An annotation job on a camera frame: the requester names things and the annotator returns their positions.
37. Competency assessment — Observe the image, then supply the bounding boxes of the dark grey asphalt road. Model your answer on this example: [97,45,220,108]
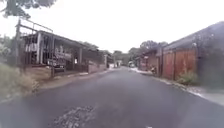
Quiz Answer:
[0,66,224,128]

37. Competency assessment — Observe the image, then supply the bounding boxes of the distant trees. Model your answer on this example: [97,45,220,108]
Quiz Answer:
[111,39,169,66]

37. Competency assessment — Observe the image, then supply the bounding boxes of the open-sided shed building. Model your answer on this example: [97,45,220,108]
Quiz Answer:
[18,29,108,76]

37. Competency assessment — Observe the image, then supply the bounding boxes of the building with red-brown gate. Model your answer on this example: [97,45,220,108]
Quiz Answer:
[136,21,224,88]

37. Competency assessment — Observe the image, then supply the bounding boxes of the green bush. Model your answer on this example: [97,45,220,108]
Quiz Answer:
[176,71,200,86]

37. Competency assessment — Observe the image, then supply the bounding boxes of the pale concrete verge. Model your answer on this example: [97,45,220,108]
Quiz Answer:
[131,67,224,107]

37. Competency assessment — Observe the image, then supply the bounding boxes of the pole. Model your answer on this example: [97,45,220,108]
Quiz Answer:
[14,18,22,69]

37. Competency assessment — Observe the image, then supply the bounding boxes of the grassy bank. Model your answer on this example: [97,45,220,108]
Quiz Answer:
[0,63,40,101]

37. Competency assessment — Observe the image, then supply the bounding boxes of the overhanging tree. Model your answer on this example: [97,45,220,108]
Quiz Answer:
[0,0,58,19]

